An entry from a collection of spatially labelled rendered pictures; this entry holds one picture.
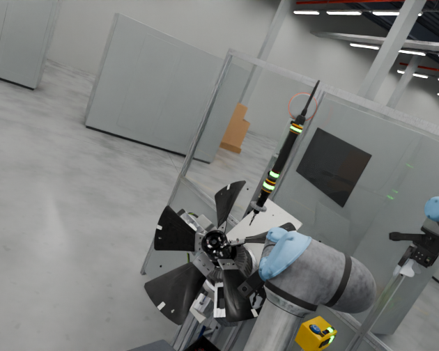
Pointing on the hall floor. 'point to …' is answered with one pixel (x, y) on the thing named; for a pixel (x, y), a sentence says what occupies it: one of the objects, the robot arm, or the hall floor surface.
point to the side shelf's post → (233, 336)
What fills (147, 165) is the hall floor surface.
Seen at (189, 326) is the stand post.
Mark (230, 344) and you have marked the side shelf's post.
